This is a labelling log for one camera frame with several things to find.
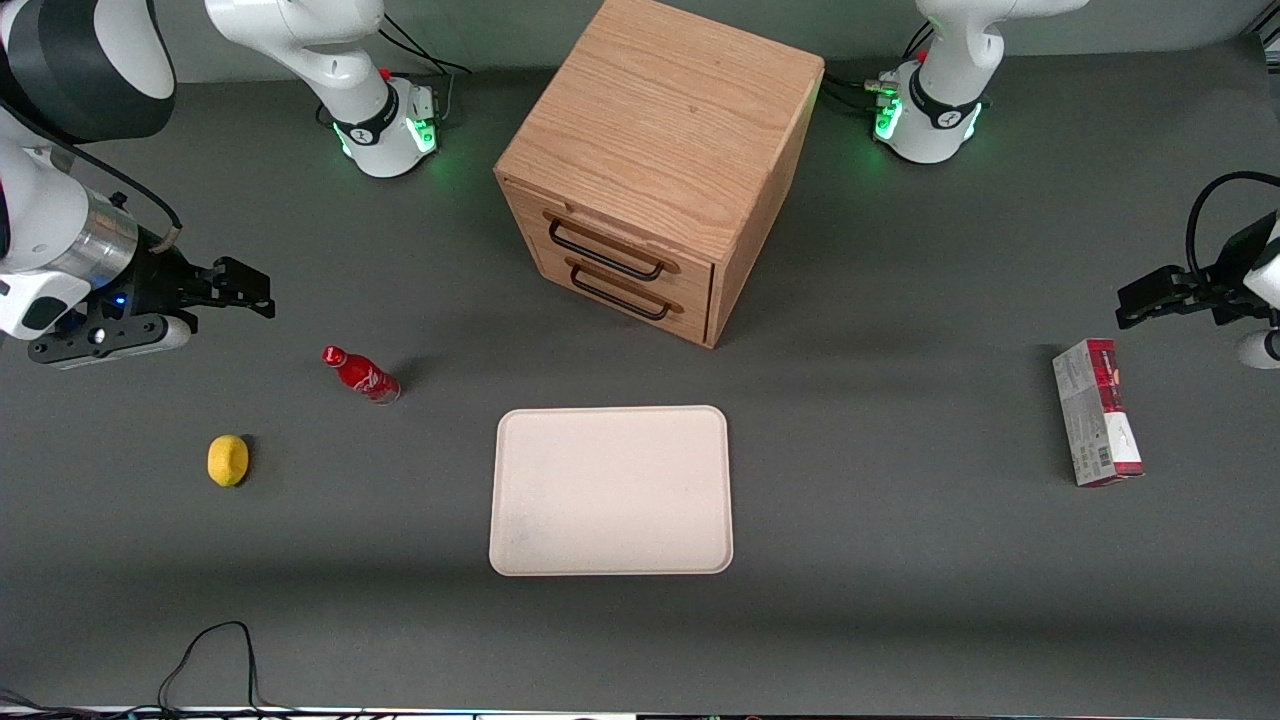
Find red cola bottle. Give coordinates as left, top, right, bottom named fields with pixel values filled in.
left=321, top=345, right=403, bottom=406

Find grey and red carton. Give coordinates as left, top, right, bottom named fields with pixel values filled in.
left=1051, top=338, right=1146, bottom=489

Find wooden drawer cabinet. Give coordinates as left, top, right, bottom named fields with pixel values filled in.
left=493, top=0, right=827, bottom=350

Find yellow lemon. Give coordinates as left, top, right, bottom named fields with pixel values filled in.
left=207, top=434, right=251, bottom=489

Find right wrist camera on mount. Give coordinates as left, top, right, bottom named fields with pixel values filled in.
left=27, top=312, right=194, bottom=370

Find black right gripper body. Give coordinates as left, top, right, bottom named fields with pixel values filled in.
left=104, top=246, right=225, bottom=324

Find beige plastic tray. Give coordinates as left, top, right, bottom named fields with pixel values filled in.
left=489, top=405, right=735, bottom=578

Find black base cables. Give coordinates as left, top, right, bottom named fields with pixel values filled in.
left=378, top=14, right=473, bottom=127
left=820, top=22, right=937, bottom=117

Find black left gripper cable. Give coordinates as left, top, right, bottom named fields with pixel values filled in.
left=1186, top=171, right=1280, bottom=283

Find black right base cables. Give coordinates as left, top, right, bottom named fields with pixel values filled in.
left=378, top=14, right=473, bottom=127

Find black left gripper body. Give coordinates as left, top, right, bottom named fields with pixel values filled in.
left=1189, top=211, right=1280, bottom=326

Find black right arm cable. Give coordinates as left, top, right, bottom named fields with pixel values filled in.
left=0, top=95, right=187, bottom=251

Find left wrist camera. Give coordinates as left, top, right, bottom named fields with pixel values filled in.
left=1236, top=328, right=1280, bottom=371

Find black left base cables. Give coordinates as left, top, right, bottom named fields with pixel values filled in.
left=820, top=22, right=937, bottom=117

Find black floor cable loop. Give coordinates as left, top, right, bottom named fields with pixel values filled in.
left=0, top=620, right=401, bottom=720

